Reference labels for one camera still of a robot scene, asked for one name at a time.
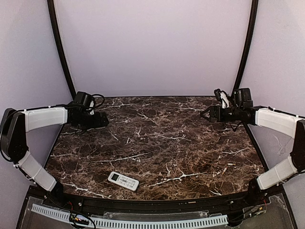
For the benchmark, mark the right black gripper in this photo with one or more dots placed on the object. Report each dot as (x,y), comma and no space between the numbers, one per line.
(216,113)

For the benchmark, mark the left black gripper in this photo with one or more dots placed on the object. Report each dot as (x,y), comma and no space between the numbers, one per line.
(102,120)

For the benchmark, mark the white remote control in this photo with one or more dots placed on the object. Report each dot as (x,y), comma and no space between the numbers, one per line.
(123,181)

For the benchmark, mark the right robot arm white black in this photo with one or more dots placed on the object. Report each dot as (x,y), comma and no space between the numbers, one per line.
(239,107)

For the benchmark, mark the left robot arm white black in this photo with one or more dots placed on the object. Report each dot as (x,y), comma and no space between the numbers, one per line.
(15,124)

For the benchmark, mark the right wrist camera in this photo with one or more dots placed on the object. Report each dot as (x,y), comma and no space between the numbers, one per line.
(222,97)

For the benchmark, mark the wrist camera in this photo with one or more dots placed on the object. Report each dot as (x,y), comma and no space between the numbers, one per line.
(222,97)
(83,99)

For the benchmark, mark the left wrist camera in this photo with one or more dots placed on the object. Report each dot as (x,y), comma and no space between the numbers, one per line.
(83,99)

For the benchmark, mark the black front rail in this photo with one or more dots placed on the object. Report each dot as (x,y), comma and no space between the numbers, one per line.
(222,204)

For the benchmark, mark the white slotted cable duct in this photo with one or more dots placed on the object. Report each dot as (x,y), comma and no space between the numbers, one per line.
(112,220)

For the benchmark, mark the right black frame post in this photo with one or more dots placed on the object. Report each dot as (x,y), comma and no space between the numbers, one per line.
(247,44)

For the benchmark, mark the black frame post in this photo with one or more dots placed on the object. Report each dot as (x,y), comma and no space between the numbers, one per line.
(247,44)
(59,46)

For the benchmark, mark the left black frame post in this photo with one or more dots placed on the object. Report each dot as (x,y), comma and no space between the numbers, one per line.
(59,46)

